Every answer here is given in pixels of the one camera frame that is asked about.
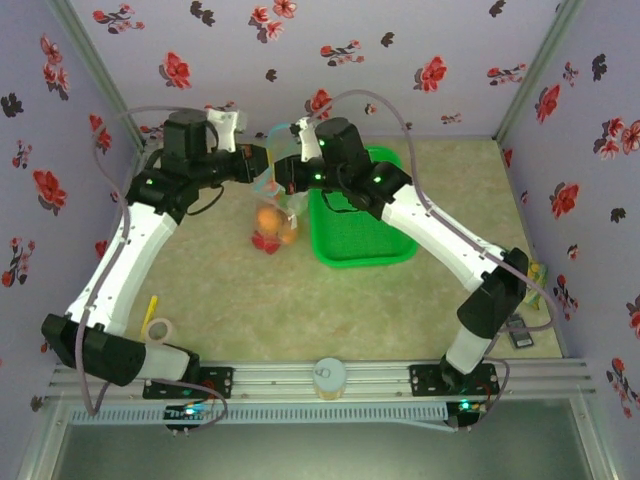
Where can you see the green plastic basket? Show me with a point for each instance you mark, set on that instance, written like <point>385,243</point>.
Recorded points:
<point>360,240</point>

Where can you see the aluminium mounting rail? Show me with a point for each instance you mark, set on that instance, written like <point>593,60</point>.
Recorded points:
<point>280,380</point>

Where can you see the orange tangerine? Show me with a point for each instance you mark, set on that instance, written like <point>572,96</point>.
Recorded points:
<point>270,220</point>
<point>291,233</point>

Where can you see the aluminium frame post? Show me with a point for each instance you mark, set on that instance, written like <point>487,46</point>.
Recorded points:
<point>537,70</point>
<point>100,70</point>

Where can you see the yellow stick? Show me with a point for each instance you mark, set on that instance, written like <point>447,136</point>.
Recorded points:
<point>151,310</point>

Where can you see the tape roll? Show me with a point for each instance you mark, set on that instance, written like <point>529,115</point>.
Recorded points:
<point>159,331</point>

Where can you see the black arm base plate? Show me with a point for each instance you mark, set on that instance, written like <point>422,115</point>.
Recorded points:
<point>220,382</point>
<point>425,380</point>

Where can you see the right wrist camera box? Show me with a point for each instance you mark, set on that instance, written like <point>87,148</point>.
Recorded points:
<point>306,142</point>

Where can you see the small circuit board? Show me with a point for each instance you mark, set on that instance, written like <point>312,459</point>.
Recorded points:
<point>467,410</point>
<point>187,412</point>

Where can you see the black flat device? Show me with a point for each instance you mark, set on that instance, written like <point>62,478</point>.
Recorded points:
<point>520,334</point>

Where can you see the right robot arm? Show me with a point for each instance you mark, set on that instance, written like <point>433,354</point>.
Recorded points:
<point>440,235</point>

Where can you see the green snack bag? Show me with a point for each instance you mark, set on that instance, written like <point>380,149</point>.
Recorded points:
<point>536,285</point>

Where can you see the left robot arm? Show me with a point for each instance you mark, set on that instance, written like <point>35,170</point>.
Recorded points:
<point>125,270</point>

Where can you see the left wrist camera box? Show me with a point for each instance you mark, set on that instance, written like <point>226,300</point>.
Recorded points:
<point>227,127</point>

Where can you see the clear zip-top bag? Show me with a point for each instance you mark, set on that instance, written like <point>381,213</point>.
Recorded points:
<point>300,202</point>

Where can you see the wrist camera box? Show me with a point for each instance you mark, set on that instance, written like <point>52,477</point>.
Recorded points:
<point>227,127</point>
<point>306,142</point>

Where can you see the red tomato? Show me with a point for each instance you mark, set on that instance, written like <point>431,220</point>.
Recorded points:
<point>264,243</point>

